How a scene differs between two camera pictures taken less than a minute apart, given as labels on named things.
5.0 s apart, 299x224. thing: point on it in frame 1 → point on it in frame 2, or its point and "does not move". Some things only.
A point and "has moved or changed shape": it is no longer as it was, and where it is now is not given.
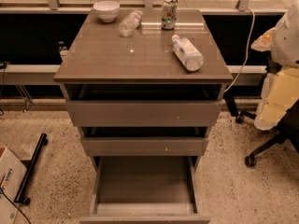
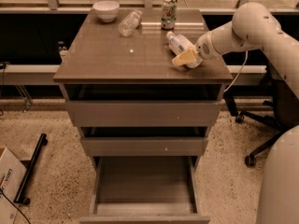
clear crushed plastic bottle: [130, 23] does not move
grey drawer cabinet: [144, 87] does not move
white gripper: [287, 42] → [204, 48]
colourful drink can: [169, 16] does not move
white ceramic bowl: [106, 10] does not move
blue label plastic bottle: [187, 53] has moved or changed shape
